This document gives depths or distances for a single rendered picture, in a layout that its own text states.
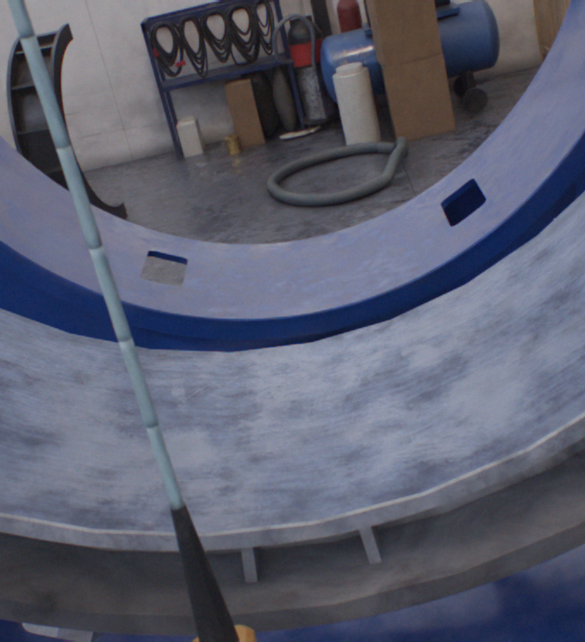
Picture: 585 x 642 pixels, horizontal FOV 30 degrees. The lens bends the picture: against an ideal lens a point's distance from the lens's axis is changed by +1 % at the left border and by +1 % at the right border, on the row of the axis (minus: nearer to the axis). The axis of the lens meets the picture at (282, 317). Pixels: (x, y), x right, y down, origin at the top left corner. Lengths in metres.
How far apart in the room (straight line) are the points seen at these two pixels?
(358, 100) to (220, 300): 5.58
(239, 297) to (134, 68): 7.03
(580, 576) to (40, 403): 1.03
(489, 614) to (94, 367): 0.91
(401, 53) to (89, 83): 3.24
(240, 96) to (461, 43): 2.04
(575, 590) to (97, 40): 9.06
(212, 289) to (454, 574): 2.19
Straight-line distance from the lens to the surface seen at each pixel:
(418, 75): 9.01
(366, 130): 9.22
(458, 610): 2.15
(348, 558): 1.91
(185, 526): 1.28
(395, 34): 8.94
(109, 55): 10.65
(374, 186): 7.92
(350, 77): 9.11
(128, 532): 1.77
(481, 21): 9.54
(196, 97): 10.63
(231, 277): 3.94
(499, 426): 1.78
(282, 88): 10.17
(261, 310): 3.64
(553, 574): 2.13
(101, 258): 1.15
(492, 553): 1.81
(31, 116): 8.27
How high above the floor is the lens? 2.34
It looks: 22 degrees down
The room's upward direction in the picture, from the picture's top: 14 degrees counter-clockwise
